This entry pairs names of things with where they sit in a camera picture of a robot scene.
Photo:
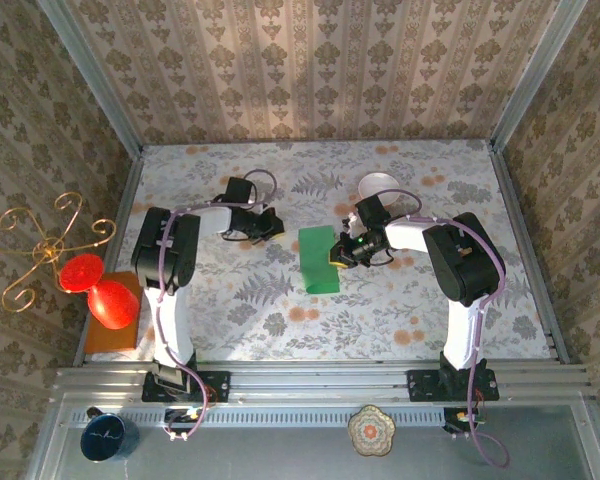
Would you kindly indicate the white orange bowl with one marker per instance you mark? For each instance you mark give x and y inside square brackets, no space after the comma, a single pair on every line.
[375,182]

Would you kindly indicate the aluminium frame rail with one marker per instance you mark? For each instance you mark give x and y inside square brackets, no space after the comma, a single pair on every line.
[320,385]

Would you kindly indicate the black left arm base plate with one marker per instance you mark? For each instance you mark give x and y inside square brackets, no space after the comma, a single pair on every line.
[215,387]

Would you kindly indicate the floral patterned table cover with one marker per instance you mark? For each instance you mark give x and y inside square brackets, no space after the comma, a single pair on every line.
[330,325]

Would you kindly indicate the aluminium corner post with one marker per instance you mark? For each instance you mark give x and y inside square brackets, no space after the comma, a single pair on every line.
[95,85]
[530,80]

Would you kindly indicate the grey metal shelf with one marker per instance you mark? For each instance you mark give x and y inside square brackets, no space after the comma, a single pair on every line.
[280,455]

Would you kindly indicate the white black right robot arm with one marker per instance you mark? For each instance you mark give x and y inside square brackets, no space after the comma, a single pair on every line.
[465,260]

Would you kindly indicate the aluminium side rail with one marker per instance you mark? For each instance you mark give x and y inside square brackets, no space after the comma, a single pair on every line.
[511,200]
[126,200]

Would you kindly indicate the patterned flower-shaped dish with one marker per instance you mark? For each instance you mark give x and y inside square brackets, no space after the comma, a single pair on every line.
[371,431]

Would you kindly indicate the dark blue mug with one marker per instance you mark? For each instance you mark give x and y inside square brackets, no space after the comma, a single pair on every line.
[102,437]

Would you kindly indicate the green paper sheet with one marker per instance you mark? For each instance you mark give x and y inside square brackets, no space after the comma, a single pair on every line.
[317,260]

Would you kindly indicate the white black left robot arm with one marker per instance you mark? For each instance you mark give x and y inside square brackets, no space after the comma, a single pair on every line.
[165,250]

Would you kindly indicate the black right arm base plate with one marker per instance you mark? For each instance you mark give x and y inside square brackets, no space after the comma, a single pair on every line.
[422,387]

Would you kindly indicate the orange wooden block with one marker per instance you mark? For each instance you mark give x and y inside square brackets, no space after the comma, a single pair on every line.
[110,340]

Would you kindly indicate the small black connector board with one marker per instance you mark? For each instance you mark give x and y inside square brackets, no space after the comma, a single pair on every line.
[452,417]
[180,416]

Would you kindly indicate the red plastic goblet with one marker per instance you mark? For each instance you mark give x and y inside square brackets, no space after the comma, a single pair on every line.
[112,305]

